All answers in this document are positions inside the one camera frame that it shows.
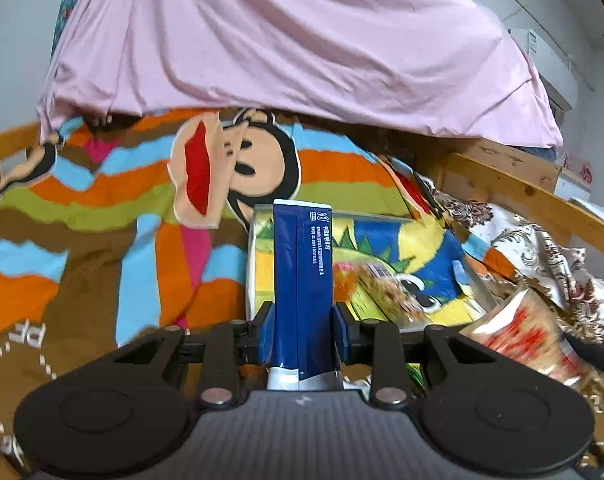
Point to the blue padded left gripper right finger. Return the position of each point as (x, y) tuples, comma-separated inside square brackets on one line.
[(342, 323)]

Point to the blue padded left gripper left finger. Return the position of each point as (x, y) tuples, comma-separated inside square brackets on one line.
[(263, 333)]

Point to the blue white snack tube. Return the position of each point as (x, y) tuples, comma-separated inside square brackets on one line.
[(303, 354)]

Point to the red white snack packet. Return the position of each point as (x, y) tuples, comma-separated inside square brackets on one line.
[(524, 329)]

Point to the white floral quilt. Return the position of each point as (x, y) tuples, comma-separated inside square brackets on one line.
[(514, 252)]

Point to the orange red snack packet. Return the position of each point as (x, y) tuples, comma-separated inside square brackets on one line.
[(347, 287)]

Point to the peanut brittle snack bar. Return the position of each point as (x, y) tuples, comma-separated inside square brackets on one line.
[(391, 297)]

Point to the metal tray with cartoon print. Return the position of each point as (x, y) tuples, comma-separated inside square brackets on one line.
[(425, 257)]

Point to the striped monkey cartoon blanket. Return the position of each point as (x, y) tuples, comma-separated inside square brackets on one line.
[(106, 236)]

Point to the pink draped bed sheet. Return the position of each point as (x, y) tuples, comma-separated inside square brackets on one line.
[(435, 67)]

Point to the wooden bed frame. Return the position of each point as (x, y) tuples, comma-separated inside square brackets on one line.
[(492, 173)]

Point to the white wall air conditioner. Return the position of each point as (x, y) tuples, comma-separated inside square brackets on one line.
[(555, 73)]

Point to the colourful wall poster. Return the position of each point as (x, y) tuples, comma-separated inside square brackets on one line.
[(66, 7)]

